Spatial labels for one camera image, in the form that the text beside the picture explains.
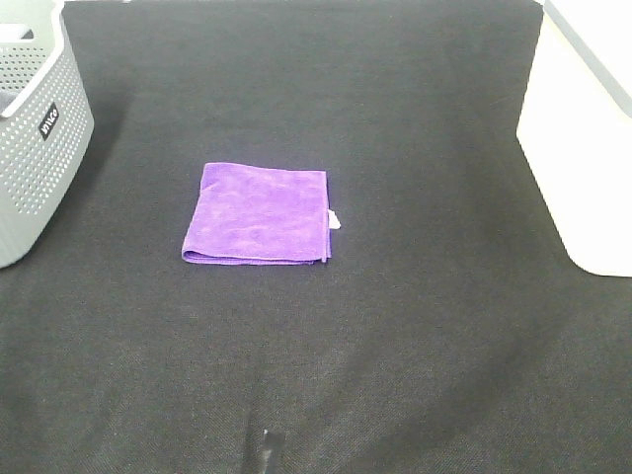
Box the purple microfiber towel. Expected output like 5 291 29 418
182 162 332 266

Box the black fabric table cover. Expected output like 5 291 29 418
1 1 631 473

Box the white plastic storage bin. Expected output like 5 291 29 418
516 1 631 277

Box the grey perforated plastic basket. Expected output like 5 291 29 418
1 1 94 267

